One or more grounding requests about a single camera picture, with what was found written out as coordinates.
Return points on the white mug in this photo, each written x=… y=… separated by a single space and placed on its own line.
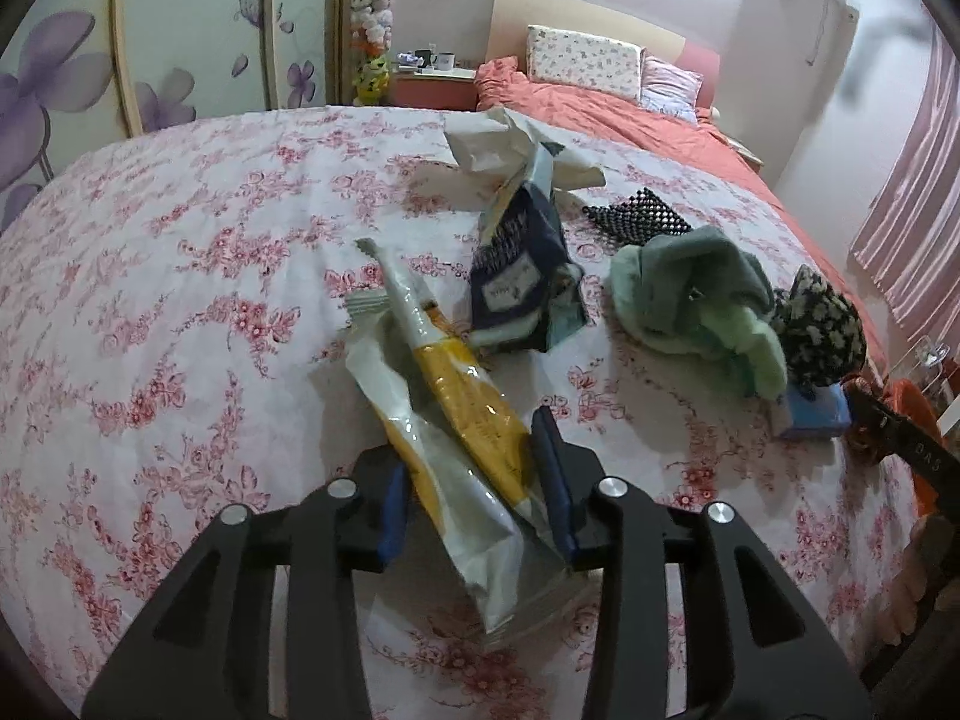
x=443 y=61

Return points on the cream and pink headboard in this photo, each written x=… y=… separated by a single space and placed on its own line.
x=570 y=7

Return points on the pink striped curtain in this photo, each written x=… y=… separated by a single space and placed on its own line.
x=915 y=225

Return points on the pink floral blanket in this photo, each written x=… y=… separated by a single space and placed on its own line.
x=187 y=277

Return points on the salmon duvet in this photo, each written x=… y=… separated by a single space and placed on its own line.
x=660 y=142

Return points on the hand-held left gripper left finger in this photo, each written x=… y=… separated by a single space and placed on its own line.
x=391 y=517

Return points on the floral pillow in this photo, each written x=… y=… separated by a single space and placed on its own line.
x=585 y=60

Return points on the striped pillow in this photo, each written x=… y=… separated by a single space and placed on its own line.
x=671 y=86

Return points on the orange plastic basket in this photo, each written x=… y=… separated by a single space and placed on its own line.
x=911 y=399

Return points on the stack of plush toys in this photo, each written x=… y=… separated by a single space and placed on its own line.
x=371 y=22

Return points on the floral glass wardrobe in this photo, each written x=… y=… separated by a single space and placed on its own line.
x=202 y=15

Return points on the yellow and white snack bag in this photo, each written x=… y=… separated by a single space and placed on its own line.
x=450 y=375

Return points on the green towel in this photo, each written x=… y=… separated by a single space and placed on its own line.
x=675 y=292

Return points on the blue box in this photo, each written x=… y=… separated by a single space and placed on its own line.
x=814 y=412

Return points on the pink nightstand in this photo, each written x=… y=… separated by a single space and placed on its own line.
x=435 y=94

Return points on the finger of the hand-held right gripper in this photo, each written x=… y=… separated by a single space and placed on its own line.
x=870 y=405

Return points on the dark blue snack bag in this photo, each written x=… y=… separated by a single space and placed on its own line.
x=517 y=270

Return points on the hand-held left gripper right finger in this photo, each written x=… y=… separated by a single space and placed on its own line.
x=556 y=480

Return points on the white bedside table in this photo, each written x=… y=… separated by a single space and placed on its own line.
x=744 y=150

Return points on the person's right hand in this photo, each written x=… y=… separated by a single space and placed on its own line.
x=915 y=585

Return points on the black floral cloth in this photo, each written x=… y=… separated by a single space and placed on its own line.
x=817 y=330

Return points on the clear plastic object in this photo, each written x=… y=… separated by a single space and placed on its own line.
x=931 y=360

